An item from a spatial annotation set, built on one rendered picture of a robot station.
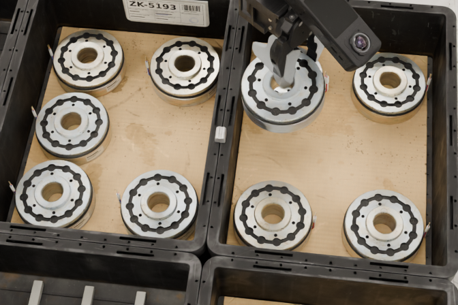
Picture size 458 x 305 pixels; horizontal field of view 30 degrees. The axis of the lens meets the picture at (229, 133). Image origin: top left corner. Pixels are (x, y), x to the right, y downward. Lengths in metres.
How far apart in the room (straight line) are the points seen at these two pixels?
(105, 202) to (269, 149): 0.24
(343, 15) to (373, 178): 0.33
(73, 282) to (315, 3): 0.49
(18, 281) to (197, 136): 0.31
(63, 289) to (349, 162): 0.42
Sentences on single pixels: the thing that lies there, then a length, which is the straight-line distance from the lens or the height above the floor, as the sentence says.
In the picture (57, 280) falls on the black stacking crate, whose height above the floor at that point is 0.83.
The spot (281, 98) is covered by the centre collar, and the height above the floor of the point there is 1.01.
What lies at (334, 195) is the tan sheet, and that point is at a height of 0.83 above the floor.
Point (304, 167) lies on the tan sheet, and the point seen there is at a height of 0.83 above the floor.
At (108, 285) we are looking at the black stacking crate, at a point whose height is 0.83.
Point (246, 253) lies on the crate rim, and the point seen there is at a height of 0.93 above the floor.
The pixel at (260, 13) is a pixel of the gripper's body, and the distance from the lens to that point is 0.98.
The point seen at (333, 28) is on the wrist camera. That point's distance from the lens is 0.92.
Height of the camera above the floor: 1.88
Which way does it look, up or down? 61 degrees down
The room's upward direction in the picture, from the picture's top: 3 degrees counter-clockwise
